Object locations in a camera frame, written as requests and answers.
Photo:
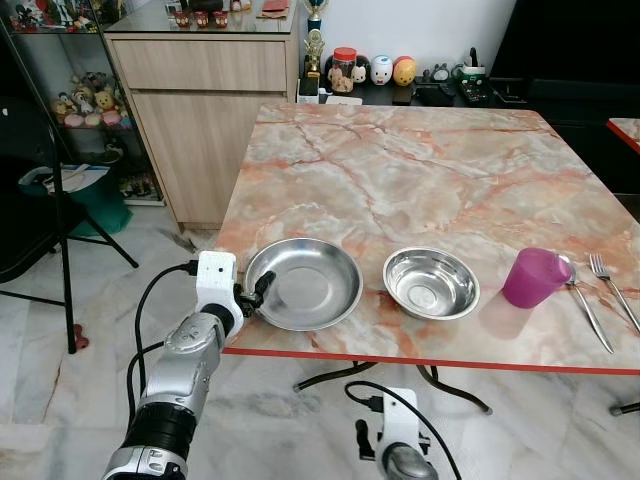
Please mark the small grey figurine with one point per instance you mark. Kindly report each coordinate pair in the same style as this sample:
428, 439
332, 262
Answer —
440, 73

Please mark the glass display shelf with toys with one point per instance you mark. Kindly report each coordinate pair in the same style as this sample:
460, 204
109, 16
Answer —
85, 100

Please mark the red edged marble side table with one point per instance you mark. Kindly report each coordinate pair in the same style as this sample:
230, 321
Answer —
625, 133

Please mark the large steel plate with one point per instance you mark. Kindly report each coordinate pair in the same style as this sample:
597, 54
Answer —
310, 285

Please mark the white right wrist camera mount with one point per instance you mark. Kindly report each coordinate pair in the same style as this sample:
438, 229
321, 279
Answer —
399, 415

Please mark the red envelope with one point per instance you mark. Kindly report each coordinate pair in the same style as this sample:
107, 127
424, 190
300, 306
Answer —
272, 10

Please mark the gold trophy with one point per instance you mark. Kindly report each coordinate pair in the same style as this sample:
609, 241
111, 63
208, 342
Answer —
315, 45

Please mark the purple plastic cup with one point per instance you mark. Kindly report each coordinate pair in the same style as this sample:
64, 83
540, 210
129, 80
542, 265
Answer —
532, 278

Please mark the red lidded snack jar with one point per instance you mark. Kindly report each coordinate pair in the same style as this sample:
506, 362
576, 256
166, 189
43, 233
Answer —
343, 72

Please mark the small white box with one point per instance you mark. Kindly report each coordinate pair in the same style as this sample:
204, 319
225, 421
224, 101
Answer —
308, 90

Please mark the green and white mug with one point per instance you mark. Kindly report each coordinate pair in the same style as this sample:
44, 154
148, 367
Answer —
472, 70

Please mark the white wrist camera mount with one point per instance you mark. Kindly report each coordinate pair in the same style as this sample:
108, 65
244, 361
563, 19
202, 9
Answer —
214, 275
399, 415

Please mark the steel fork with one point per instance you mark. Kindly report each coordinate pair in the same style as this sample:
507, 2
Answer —
612, 290

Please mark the light wooden cabinet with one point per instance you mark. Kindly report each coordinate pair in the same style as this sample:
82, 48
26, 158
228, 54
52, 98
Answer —
200, 140

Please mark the green bin with bag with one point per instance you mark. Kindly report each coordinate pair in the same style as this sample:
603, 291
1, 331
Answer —
100, 210

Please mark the white round figurine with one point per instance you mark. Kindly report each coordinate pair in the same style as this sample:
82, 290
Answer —
381, 70

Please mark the black folding stand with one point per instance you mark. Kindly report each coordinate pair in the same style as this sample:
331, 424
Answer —
65, 250

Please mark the small steel bowl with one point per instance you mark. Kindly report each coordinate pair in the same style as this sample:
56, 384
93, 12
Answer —
430, 283

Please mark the black remote control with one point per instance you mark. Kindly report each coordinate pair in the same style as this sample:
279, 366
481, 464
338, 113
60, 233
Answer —
475, 93

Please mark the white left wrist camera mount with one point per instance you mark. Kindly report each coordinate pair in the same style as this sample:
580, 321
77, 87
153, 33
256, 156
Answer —
214, 275

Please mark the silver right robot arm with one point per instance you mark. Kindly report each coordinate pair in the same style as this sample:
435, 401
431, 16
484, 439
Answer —
408, 466

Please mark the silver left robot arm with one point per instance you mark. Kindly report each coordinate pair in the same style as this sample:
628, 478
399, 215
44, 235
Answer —
185, 365

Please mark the yellow and red figurine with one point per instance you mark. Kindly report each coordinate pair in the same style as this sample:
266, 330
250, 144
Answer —
404, 72

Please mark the steel spoon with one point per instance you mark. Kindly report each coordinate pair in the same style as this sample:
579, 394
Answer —
588, 310

